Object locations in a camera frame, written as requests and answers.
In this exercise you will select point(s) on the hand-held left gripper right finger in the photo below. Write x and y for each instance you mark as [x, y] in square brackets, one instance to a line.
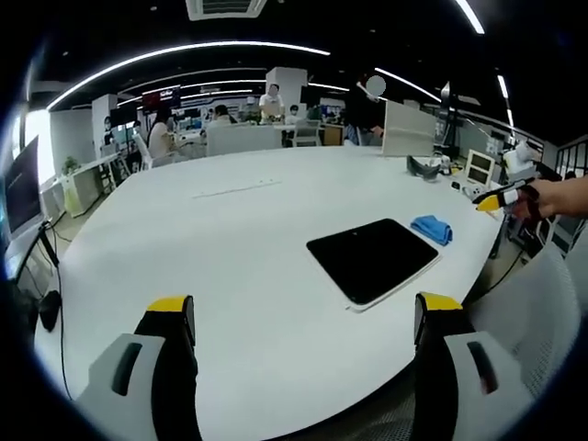
[468, 395]

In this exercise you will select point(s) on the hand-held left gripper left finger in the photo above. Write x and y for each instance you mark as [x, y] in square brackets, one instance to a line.
[138, 390]

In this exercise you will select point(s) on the blue cleaning cloth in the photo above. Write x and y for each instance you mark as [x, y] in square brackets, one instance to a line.
[434, 227]

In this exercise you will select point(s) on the black mirror with white frame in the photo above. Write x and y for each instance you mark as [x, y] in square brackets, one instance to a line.
[373, 260]

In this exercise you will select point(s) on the person's right hand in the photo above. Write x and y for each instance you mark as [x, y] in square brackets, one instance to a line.
[558, 197]

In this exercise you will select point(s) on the white game controller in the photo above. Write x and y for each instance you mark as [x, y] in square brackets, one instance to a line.
[474, 190]

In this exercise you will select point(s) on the small white framed screen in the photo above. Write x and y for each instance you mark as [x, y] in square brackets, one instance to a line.
[479, 166]

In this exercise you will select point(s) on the black headset goggles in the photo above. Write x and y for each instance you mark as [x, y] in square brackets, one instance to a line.
[423, 168]

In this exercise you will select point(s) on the black tripod stand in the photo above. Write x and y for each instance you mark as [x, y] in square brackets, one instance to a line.
[452, 119]

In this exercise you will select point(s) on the white mesh office chair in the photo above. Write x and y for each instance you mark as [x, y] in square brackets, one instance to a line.
[537, 317]

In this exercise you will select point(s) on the white partition board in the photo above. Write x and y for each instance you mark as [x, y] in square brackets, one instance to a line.
[409, 129]

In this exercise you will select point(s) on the computer monitor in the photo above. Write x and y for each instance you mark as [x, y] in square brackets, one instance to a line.
[20, 193]

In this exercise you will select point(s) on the green potted plant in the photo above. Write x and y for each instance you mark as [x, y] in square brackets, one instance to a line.
[70, 164]

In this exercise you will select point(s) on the white desk divider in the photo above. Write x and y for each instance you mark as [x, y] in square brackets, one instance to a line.
[241, 139]

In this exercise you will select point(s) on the ceiling air vent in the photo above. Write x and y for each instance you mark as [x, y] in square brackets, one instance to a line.
[226, 9]

